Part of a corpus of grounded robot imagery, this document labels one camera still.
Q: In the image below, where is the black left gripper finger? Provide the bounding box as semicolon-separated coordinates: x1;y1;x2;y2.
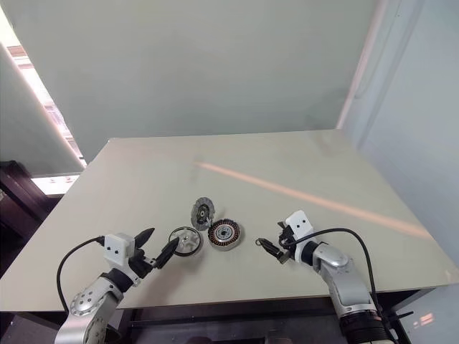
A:
157;237;179;270
135;226;156;249

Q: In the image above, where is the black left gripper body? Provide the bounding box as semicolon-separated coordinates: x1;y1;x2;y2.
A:
127;246;161;280

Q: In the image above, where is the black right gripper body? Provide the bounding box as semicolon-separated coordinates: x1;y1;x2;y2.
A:
277;225;299;265

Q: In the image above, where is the black ring motor housing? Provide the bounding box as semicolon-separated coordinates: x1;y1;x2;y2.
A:
168;226;205;257

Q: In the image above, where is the copper wound motor stator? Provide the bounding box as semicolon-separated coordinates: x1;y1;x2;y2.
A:
207;219;245;252

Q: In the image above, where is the grey round motor end disc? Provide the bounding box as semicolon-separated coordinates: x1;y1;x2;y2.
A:
189;196;217;231

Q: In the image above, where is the white sill with screws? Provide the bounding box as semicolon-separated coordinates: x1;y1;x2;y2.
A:
30;173;82;196

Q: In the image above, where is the dark wooden cabinet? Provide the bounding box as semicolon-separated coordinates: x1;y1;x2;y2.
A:
0;160;50;249

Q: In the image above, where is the bright window strip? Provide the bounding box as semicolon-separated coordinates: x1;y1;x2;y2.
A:
6;43;87;170

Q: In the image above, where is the grey screen panel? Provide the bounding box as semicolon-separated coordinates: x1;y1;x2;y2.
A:
394;285;459;344

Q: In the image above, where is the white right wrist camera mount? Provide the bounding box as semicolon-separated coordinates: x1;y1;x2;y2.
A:
285;211;317;263

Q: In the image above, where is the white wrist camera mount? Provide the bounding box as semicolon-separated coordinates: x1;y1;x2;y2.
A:
103;232;141;287
285;211;317;263

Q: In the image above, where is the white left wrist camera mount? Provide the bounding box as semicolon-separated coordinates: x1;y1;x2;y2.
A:
103;232;141;287

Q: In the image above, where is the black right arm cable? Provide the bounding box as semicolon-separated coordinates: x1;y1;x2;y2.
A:
285;228;399;344

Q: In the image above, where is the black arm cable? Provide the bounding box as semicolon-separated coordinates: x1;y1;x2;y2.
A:
285;228;399;344
56;235;107;312

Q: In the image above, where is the black table frame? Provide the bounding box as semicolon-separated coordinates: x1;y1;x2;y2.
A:
116;286;433;344

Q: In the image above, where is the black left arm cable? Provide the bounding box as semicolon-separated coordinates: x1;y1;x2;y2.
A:
56;235;107;312

